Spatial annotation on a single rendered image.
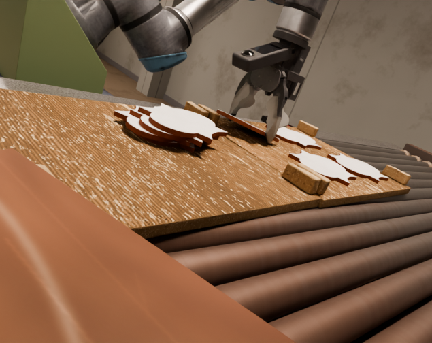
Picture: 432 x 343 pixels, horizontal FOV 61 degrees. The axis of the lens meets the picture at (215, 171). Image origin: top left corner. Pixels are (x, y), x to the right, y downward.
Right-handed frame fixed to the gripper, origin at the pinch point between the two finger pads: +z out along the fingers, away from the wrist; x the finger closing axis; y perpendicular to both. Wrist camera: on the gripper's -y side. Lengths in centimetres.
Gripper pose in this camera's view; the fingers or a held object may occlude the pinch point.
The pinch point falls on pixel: (246, 128)
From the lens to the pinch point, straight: 77.6
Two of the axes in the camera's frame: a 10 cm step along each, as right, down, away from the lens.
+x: -6.4, -4.6, 6.1
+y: 6.8, 0.3, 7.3
